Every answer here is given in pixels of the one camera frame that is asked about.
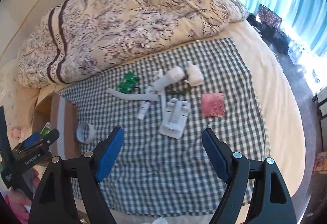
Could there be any green white medicine box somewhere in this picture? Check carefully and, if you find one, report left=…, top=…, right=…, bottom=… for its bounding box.
left=40, top=122, right=52, bottom=137

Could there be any small white tube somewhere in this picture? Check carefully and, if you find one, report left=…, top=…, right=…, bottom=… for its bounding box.
left=136, top=86, right=153, bottom=120

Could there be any green checkered cloth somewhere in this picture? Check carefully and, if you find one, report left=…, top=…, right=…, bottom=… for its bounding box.
left=54, top=37, right=272, bottom=217

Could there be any white roller bottle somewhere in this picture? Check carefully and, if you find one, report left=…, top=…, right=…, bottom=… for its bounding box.
left=152, top=66, right=185, bottom=91

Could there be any pink square card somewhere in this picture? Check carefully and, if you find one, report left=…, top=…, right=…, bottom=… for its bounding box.
left=201, top=93, right=226, bottom=118

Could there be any white radiator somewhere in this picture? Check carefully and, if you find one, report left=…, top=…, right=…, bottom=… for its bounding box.
left=313, top=87, right=327, bottom=117

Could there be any white bed sheet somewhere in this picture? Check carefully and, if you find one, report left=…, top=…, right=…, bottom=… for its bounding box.
left=0, top=19, right=307, bottom=224

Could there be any dark patterned bag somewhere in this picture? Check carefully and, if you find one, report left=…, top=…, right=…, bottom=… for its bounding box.
left=247, top=4, right=290, bottom=55

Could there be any white phone stand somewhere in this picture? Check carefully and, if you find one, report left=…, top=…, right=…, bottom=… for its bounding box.
left=159, top=98, right=190, bottom=139

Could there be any orange box on floor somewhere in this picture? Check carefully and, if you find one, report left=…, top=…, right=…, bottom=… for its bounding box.
left=314, top=151, right=327, bottom=174

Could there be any white plastic comb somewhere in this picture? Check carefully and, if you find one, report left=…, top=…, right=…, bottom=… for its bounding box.
left=153, top=69, right=166, bottom=117

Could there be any brown cardboard box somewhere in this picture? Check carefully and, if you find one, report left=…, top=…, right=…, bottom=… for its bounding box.
left=32, top=93, right=81, bottom=160

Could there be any green foil packet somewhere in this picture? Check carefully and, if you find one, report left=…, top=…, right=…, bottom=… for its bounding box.
left=116, top=72, right=140, bottom=94

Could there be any floral patterned duvet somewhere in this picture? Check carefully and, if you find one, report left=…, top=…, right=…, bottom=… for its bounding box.
left=18, top=0, right=249, bottom=88

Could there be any left human hand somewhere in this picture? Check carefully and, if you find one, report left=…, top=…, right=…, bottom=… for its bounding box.
left=4, top=167, right=42, bottom=224

